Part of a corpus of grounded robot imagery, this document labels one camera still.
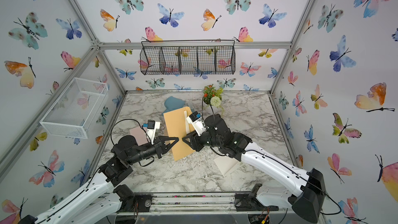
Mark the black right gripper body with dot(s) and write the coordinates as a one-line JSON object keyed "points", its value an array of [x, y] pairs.
{"points": [[206, 140]]}

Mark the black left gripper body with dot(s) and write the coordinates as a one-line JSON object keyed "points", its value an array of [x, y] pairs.
{"points": [[157, 147]]}

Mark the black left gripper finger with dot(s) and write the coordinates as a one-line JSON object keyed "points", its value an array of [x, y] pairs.
{"points": [[165, 140], [167, 148]]}

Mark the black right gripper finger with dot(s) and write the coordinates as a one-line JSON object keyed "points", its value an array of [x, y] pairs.
{"points": [[193, 143], [191, 137]]}

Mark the pink envelope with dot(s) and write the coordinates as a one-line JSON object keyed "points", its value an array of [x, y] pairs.
{"points": [[140, 135]]}

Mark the kraft brown envelope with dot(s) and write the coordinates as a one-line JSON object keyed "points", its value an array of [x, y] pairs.
{"points": [[178, 127]]}

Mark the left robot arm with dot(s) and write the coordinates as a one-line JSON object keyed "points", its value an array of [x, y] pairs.
{"points": [[104, 194]]}

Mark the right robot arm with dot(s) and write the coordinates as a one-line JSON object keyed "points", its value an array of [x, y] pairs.
{"points": [[306, 189]]}

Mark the cream white envelope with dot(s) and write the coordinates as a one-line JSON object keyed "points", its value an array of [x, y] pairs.
{"points": [[226, 165]]}

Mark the teal plastic dustpan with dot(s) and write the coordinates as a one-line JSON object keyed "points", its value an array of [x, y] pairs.
{"points": [[173, 103]]}

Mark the white pot with artificial plant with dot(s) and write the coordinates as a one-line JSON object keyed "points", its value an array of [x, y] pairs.
{"points": [[212, 98]]}

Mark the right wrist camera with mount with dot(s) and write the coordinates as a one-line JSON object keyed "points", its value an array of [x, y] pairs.
{"points": [[196, 120]]}

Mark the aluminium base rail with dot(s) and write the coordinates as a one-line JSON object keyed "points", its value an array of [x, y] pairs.
{"points": [[211, 208]]}

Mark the black wire wall basket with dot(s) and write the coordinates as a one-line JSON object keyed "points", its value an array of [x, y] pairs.
{"points": [[188, 57]]}

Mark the white mesh wall basket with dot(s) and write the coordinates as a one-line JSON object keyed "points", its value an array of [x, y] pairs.
{"points": [[74, 110]]}

